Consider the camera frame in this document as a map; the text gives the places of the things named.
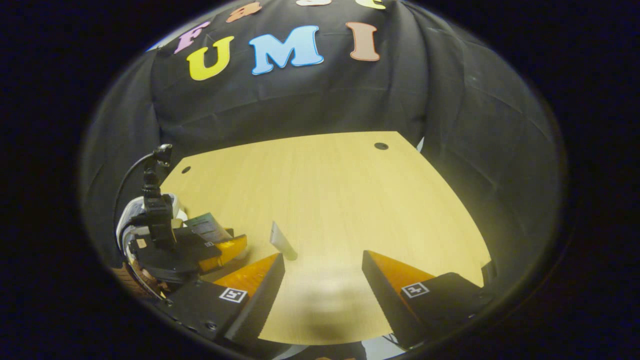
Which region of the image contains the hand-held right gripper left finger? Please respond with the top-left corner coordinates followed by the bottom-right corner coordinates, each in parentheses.
top-left (160, 252), bottom-right (287, 346)

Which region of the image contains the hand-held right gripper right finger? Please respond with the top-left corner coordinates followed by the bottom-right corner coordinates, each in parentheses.
top-left (361, 250), bottom-right (496, 350)

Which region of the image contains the white skin care tube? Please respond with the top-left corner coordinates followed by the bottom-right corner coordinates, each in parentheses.
top-left (269, 221), bottom-right (299, 262)

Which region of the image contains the black backdrop cloth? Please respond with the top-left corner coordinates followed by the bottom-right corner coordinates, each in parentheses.
top-left (80, 0), bottom-right (563, 301)

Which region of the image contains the black cable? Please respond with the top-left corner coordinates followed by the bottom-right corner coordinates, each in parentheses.
top-left (114, 152), bottom-right (157, 226)

